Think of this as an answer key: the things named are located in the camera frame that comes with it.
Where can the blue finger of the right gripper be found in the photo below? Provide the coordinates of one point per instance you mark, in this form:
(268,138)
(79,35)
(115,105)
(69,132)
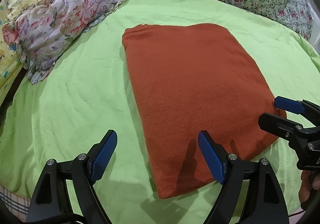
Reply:
(290,105)
(280,127)

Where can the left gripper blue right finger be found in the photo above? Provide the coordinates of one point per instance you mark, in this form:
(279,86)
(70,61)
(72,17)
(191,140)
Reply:
(219,161)

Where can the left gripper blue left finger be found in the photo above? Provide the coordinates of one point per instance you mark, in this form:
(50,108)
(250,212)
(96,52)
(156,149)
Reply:
(100,155)

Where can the orange knitted sweater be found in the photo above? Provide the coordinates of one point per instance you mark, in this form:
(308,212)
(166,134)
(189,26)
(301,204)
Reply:
(186,79)

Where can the person's right hand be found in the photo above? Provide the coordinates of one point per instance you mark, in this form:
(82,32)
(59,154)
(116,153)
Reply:
(307,185)

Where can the green bed sheet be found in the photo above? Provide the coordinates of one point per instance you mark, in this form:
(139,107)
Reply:
(88,92)

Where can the plaid mattress edge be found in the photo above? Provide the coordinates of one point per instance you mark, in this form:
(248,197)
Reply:
(17,205)

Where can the pink purple floral blanket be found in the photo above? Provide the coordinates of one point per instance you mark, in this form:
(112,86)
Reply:
(43,32)

